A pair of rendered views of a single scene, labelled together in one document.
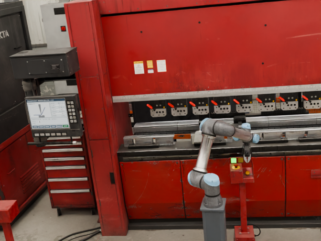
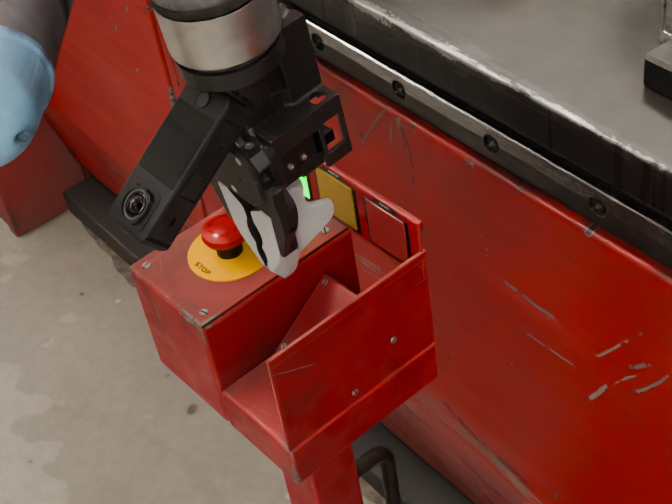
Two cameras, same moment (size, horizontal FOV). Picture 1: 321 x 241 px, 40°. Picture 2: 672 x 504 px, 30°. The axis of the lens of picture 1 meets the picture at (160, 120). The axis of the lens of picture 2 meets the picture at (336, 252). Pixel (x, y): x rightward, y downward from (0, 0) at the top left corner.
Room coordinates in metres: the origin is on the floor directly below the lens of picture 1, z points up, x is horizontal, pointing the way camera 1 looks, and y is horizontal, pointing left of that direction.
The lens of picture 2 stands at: (3.11, -1.26, 1.47)
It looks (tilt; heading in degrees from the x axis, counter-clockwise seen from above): 42 degrees down; 48
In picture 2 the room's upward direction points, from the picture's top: 10 degrees counter-clockwise
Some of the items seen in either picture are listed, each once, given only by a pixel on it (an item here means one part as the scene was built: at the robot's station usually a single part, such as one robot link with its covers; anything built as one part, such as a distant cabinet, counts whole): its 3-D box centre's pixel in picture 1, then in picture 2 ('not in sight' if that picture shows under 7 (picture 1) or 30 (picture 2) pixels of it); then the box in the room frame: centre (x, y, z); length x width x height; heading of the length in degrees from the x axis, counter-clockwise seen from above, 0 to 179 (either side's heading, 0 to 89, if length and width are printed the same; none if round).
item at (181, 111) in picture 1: (179, 105); not in sight; (4.01, -0.19, 1.26); 0.15 x 0.09 x 0.17; 80
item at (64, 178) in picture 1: (74, 167); not in sight; (4.57, 1.01, 0.50); 0.50 x 0.50 x 1.00; 80
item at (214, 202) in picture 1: (212, 197); not in sight; (3.00, -0.33, 0.82); 0.15 x 0.15 x 0.10
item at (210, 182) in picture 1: (210, 183); not in sight; (3.00, -0.33, 0.94); 0.13 x 0.12 x 0.14; 42
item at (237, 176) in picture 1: (241, 169); (280, 297); (3.56, -0.67, 0.75); 0.20 x 0.16 x 0.18; 82
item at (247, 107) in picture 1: (243, 102); not in sight; (3.91, -0.78, 1.26); 0.15 x 0.09 x 0.17; 80
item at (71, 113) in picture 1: (55, 115); not in sight; (3.61, 0.88, 1.42); 0.45 x 0.12 x 0.36; 77
